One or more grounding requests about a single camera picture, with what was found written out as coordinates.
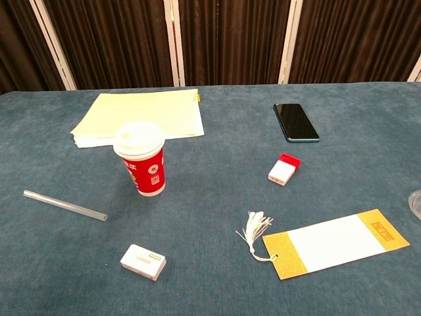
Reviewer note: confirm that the transparent plastic straw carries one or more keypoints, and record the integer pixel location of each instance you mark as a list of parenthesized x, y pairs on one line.
[(65, 205)]

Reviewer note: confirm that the red paper cup white lid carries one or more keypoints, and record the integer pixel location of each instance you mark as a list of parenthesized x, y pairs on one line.
[(144, 171)]

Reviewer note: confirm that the blue felt table cloth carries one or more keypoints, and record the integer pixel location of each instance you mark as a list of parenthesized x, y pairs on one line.
[(210, 204)]

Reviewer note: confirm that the red and white small box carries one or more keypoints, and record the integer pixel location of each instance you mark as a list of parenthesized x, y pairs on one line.
[(281, 172)]

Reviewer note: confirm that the pale yellow paper stack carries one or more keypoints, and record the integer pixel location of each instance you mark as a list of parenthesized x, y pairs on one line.
[(148, 112)]

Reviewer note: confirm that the white bookmark tassel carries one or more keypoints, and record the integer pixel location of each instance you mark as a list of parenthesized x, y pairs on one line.
[(256, 222)]

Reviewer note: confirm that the black smartphone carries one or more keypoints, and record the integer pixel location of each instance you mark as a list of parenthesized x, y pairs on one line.
[(296, 121)]

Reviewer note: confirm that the yellow and white bookmark card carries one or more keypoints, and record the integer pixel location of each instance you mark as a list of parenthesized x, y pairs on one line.
[(335, 243)]

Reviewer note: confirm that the clear round plastic dish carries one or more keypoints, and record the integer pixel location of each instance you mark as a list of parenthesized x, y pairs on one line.
[(416, 204)]

